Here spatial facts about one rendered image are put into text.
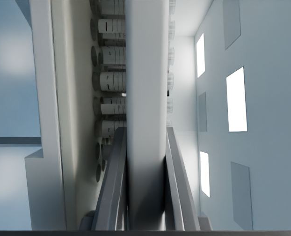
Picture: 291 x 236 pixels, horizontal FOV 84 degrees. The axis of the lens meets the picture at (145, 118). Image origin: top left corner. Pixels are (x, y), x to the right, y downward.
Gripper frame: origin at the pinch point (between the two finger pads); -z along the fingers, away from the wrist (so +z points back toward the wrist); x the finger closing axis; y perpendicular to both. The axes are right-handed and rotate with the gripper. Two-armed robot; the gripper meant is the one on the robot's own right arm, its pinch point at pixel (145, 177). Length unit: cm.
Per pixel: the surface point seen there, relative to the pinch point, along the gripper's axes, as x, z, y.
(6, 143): 69, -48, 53
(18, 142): 64, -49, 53
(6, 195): 106, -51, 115
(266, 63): -181, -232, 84
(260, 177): -181, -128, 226
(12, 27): 106, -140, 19
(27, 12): 20.5, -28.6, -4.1
